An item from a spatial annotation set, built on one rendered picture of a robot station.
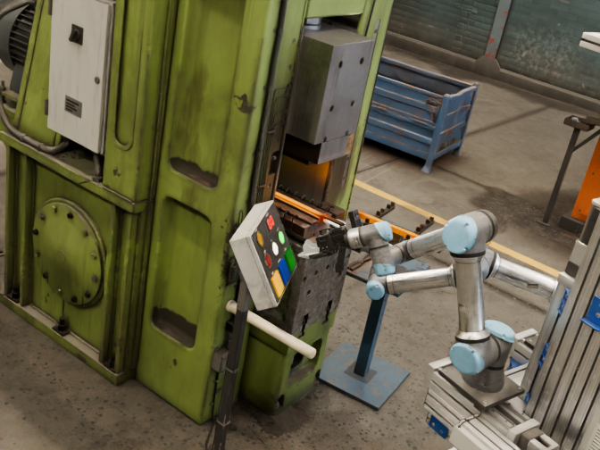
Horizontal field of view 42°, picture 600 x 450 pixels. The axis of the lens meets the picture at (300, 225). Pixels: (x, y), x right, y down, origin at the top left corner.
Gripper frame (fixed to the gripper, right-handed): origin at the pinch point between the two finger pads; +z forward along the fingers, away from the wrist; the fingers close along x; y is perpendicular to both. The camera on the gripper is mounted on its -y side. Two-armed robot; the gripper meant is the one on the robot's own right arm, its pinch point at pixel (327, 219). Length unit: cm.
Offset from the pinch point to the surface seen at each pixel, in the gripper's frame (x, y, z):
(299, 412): -2, 100, -8
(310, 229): -8.0, 3.7, 2.7
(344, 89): -4, -58, 3
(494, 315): 169, 100, -34
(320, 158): -10.7, -29.4, 2.7
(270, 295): -69, 0, -24
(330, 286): 9.9, 35.7, -3.3
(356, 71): 3, -64, 3
